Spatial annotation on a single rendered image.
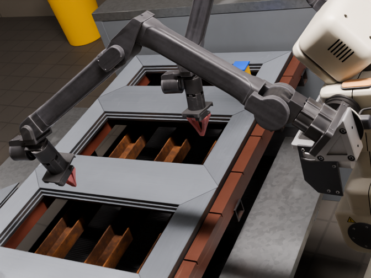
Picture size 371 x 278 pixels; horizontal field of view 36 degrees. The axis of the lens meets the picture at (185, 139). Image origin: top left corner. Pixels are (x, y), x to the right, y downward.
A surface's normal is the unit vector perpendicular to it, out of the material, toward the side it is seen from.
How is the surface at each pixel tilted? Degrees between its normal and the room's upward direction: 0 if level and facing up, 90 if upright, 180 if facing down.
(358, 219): 90
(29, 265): 0
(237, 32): 90
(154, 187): 0
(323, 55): 90
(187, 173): 1
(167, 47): 73
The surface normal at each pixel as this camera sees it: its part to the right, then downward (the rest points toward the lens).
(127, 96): -0.28, -0.78
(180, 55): -0.35, 0.38
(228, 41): -0.41, 0.62
